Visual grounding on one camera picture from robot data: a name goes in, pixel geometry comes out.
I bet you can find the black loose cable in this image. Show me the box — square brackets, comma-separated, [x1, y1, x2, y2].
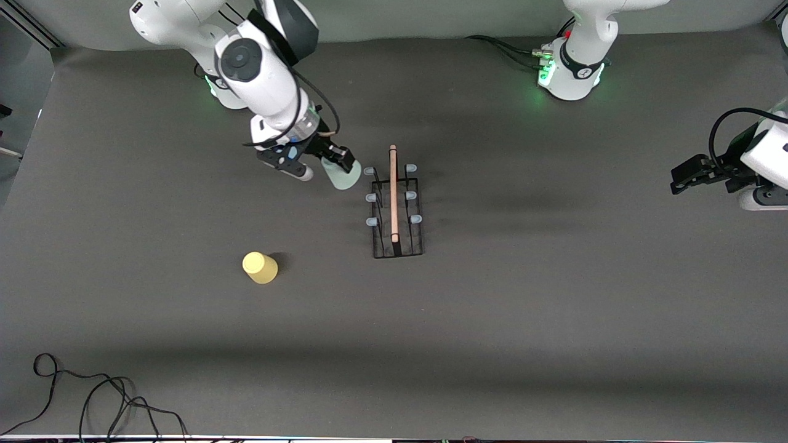
[0, 353, 189, 441]

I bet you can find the yellow plastic cup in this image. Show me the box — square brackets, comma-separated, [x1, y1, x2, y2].
[242, 252, 278, 284]

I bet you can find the pale green plastic cup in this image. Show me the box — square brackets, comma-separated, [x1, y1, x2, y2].
[323, 157, 363, 191]

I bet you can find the black wire cup holder rack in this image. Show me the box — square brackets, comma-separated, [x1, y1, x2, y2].
[363, 145, 425, 259]

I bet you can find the black left arm base cable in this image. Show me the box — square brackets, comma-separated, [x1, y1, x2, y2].
[465, 34, 555, 68]

